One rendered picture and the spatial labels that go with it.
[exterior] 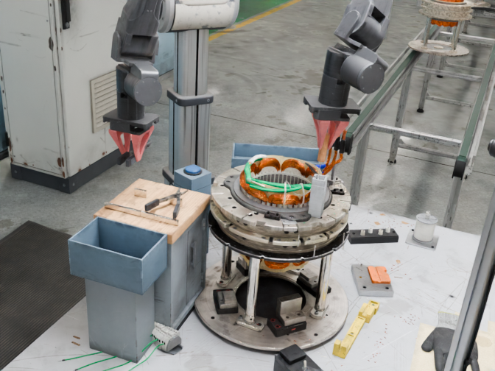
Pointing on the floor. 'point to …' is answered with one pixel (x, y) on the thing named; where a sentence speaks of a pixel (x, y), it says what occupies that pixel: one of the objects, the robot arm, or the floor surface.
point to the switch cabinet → (59, 89)
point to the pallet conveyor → (356, 133)
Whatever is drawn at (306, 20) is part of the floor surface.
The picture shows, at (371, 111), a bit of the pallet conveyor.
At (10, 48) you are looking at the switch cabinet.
